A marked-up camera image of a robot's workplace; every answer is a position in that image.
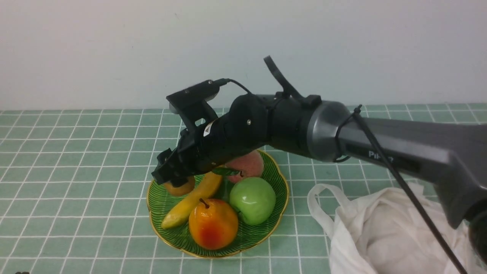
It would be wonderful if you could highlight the green leaf-shaped plate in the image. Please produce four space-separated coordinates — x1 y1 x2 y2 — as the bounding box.
146 150 290 258

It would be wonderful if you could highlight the orange red pear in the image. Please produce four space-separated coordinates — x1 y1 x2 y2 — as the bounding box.
188 198 239 250

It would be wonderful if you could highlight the white cloth bag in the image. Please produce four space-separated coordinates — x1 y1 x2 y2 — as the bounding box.
307 183 487 274

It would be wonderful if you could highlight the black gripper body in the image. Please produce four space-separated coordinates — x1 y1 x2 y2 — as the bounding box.
167 94 268 176

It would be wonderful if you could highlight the black cable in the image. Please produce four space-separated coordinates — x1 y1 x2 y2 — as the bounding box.
213 56 468 274

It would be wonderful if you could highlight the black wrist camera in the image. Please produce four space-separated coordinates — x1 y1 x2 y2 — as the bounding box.
166 80 220 131

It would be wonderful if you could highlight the brown yellow fruit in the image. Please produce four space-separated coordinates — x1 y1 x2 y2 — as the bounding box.
163 177 195 197

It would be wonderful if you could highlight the pink peach with leaf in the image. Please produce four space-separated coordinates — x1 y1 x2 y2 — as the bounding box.
212 150 264 184

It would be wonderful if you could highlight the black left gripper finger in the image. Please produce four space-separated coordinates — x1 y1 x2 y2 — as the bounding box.
156 148 173 168

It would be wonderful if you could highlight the green apple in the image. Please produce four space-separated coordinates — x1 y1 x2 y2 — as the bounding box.
229 177 276 226

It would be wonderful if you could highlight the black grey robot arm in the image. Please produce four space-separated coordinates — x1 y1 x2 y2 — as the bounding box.
152 92 487 261

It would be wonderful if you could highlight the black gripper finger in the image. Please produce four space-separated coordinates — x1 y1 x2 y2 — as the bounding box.
151 167 190 188

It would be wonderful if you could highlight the yellow banana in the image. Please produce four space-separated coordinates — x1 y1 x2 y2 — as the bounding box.
161 172 224 229

